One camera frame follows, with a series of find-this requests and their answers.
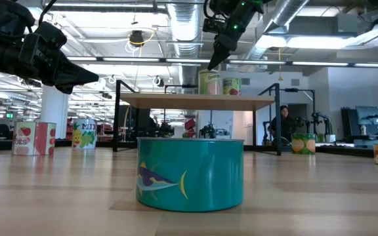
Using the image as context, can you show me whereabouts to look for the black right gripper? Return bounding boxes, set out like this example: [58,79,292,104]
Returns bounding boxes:
[207,0,265,71]

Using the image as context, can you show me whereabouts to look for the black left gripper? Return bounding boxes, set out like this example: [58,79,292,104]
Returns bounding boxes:
[18,42,100,95]

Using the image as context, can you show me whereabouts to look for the white mixed fruit can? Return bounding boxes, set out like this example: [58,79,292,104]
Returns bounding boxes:
[72,118,97,150]

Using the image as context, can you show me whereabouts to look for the white red tomatoes can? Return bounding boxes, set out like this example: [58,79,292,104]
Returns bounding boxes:
[10,121,57,157]

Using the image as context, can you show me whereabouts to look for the green peach can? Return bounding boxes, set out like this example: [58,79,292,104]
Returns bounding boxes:
[290,132,316,155]

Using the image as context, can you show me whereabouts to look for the teal tuna can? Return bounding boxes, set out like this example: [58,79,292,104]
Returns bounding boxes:
[135,137,245,212]

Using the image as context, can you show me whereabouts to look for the wooden shelf black metal legs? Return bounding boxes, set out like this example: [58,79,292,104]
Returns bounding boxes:
[112,80,282,157]

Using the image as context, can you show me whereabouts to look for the white pillar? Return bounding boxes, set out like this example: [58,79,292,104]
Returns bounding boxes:
[40,85,70,140]

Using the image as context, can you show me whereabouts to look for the yellow hanging pendant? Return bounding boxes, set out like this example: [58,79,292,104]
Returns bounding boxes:
[277,49,284,82]

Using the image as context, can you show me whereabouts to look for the black ceiling device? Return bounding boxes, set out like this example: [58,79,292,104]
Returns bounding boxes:
[129,29,145,47]

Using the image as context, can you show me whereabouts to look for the person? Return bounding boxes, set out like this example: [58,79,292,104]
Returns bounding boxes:
[269,104,303,147]

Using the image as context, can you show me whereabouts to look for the computer monitor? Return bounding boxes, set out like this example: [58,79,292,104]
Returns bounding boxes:
[355,106,378,135]

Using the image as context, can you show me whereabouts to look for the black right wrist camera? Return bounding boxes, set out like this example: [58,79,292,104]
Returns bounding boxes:
[203,18,224,33]

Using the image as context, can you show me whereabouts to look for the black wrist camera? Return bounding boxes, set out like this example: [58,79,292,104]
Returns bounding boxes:
[28,21,68,50]
[203,18,224,33]

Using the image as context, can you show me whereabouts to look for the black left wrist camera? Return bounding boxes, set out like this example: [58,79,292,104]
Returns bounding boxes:
[28,21,68,50]

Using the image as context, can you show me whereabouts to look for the silver smooth ceiling duct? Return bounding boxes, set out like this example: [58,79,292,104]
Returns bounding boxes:
[247,0,311,62]

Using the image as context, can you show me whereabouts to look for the black metal background frame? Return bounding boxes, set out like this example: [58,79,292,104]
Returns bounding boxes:
[280,87,316,145]

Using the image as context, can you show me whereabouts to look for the black metal table frame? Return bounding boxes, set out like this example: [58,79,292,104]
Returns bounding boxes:
[0,139,375,159]

